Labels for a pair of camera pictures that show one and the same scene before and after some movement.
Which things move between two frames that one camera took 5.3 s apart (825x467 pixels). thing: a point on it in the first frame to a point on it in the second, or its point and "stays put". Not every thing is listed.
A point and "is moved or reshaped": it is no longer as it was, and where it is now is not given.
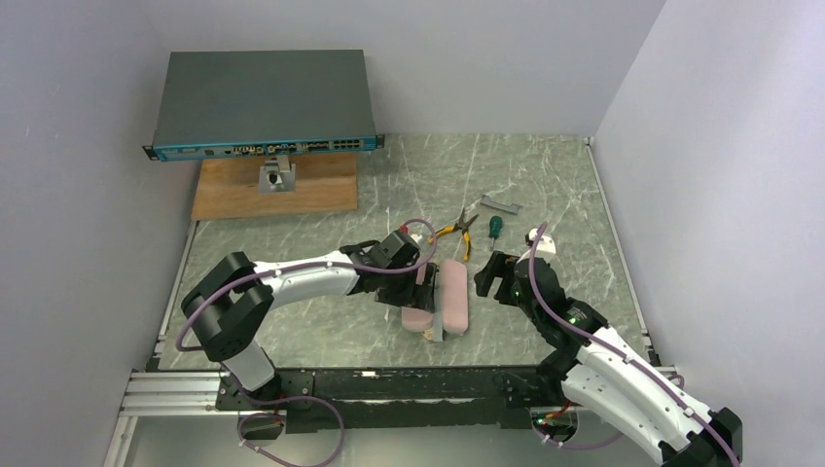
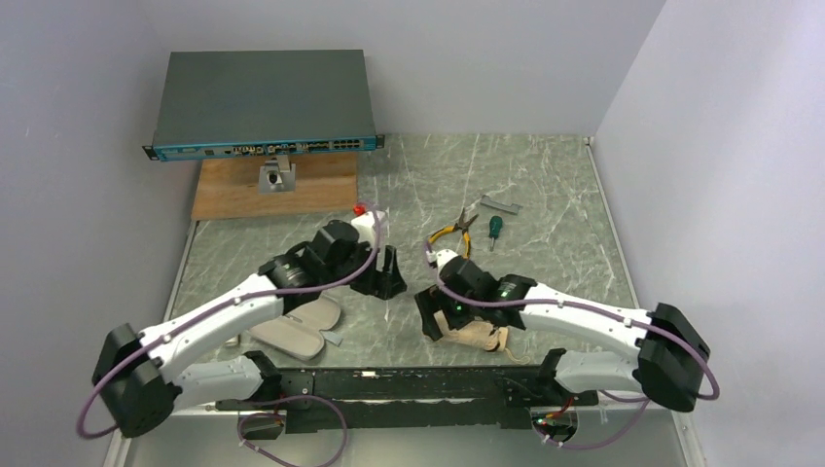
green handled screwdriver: x=495 y=230 stays put
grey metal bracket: x=510 y=209 stays put
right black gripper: x=501 y=273 to x=436 y=307
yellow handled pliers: x=461 y=225 stays put
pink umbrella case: x=454 y=299 is moved or reshaped
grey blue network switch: x=232 y=104 stays put
